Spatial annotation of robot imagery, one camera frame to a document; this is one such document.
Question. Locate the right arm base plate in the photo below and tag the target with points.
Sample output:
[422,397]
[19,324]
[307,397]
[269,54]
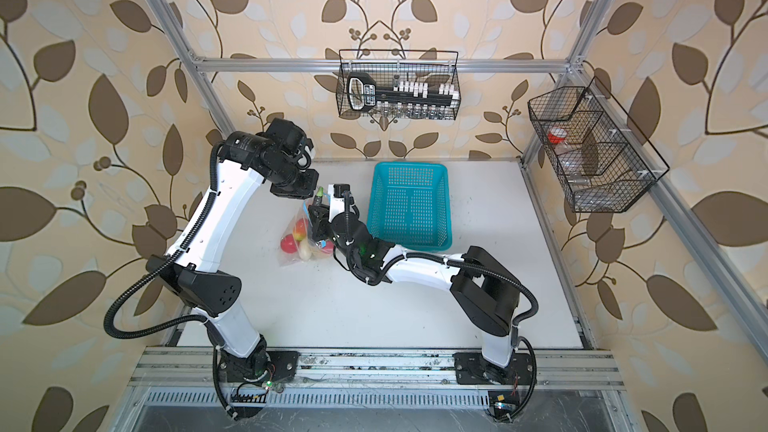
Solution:
[472,369]

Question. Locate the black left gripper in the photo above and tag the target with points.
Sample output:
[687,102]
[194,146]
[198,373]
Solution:
[307,189]

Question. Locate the dark toy eggplant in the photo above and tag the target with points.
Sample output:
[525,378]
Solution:
[319,195]

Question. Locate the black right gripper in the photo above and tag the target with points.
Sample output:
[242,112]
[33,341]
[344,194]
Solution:
[322,226]

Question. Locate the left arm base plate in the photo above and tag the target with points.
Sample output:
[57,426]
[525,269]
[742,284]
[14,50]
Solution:
[260,366]

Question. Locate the white toy radish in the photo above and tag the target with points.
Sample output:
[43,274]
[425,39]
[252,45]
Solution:
[305,249]

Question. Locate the clear zip top bag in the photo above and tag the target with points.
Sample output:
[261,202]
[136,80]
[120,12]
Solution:
[285,260]

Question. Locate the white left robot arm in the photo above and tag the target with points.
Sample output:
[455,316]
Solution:
[190,267]

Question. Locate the teal plastic basket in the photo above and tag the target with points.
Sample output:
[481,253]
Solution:
[410,205]

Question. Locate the red capped clear bottle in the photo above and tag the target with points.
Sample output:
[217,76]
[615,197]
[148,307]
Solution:
[561,145]

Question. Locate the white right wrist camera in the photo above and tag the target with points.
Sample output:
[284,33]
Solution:
[338,195]

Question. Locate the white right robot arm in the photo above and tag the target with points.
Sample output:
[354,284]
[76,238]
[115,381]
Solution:
[491,297]

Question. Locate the side black wire basket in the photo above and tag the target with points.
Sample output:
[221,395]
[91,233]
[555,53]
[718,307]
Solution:
[616,163]

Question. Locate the back black wire basket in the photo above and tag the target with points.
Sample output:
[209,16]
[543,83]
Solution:
[410,84]

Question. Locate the red toy tomato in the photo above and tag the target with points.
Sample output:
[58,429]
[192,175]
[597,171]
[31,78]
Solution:
[326,247]
[288,244]

